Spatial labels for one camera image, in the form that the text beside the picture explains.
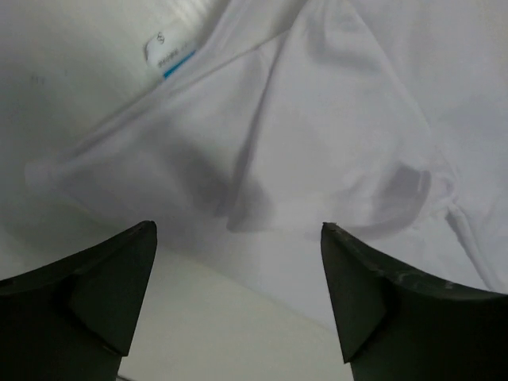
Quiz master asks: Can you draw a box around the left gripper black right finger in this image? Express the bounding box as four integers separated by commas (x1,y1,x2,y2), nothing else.
321,223,507,380

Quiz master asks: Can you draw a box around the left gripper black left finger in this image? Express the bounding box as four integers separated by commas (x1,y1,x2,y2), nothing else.
1,221,157,380

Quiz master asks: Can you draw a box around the white t shirt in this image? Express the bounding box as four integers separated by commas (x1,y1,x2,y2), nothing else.
25,1,507,327

